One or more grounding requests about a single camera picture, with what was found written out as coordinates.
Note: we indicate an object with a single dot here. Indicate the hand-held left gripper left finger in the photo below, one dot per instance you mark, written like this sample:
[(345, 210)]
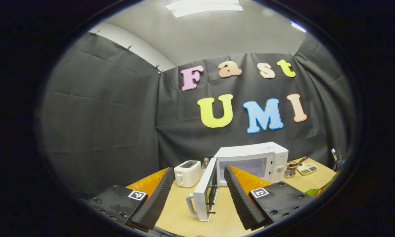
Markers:
[(157, 200)]

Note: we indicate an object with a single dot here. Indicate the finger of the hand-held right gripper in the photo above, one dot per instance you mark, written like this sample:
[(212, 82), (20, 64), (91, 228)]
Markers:
[(327, 187)]

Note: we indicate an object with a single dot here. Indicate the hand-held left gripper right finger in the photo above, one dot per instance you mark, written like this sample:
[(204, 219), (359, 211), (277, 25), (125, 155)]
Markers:
[(240, 200)]

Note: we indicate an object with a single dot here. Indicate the white microwave oven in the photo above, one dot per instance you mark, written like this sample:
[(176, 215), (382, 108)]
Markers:
[(250, 151)]

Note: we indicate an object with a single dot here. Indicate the white divided dish with grains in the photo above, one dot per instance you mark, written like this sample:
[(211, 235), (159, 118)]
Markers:
[(307, 169)]

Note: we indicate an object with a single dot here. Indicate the white toaster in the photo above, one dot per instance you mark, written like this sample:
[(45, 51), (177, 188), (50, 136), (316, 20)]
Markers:
[(187, 174)]

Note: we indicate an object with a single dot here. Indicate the metal utensil holder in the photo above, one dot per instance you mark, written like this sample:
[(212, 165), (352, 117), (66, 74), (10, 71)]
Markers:
[(290, 170)]

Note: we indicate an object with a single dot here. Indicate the clear plastic water bottle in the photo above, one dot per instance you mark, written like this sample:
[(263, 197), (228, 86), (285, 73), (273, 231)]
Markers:
[(205, 164)]

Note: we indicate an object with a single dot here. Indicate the black backdrop cloth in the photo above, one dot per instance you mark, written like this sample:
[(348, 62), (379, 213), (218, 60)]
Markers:
[(101, 115)]

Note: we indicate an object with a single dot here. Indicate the small ceiling light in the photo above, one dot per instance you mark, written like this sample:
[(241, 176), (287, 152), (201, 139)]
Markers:
[(297, 26)]

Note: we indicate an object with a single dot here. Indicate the large ceiling light panel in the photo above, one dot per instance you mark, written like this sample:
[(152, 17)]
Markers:
[(204, 8)]

